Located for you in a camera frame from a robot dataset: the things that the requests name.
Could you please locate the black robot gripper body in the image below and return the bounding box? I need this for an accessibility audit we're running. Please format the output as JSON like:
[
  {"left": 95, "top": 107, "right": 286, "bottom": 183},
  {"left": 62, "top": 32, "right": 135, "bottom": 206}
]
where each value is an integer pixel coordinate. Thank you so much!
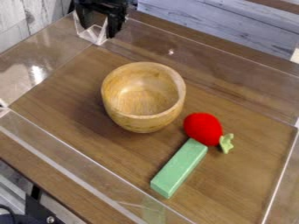
[{"left": 74, "top": 0, "right": 128, "bottom": 15}]

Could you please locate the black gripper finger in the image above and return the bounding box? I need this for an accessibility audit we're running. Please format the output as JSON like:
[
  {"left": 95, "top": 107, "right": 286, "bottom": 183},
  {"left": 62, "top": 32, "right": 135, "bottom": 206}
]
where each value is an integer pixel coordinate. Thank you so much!
[
  {"left": 75, "top": 3, "right": 94, "bottom": 29},
  {"left": 107, "top": 10, "right": 127, "bottom": 39}
]

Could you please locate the red plush strawberry toy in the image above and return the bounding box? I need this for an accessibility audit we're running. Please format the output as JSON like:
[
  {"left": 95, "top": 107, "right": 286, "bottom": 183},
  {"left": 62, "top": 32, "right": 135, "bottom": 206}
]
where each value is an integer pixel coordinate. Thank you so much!
[{"left": 183, "top": 113, "right": 235, "bottom": 154}]

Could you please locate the wooden bowl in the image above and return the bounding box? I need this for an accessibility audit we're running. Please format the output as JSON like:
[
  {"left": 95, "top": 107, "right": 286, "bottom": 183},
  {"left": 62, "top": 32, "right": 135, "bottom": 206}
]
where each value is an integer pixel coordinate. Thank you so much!
[{"left": 100, "top": 62, "right": 187, "bottom": 133}]

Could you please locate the green rectangular block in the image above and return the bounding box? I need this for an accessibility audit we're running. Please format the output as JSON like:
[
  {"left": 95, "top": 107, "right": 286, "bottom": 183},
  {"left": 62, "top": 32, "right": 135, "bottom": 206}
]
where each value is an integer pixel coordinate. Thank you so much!
[{"left": 151, "top": 138, "right": 209, "bottom": 199}]

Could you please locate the clear acrylic corner bracket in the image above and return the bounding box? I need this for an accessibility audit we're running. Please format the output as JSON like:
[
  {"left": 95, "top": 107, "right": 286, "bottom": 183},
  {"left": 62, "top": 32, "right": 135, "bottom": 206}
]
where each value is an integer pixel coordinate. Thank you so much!
[{"left": 74, "top": 13, "right": 108, "bottom": 46}]

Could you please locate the clear acrylic tray wall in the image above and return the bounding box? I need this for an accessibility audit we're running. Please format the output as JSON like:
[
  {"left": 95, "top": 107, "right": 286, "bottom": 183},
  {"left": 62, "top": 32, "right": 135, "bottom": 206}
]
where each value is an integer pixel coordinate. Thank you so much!
[{"left": 0, "top": 15, "right": 299, "bottom": 224}]

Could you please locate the black metal table bracket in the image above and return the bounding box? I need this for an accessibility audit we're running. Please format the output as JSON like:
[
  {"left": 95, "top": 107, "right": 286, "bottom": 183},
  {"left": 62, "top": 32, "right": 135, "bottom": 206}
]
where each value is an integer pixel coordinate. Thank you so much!
[{"left": 0, "top": 185, "right": 68, "bottom": 224}]

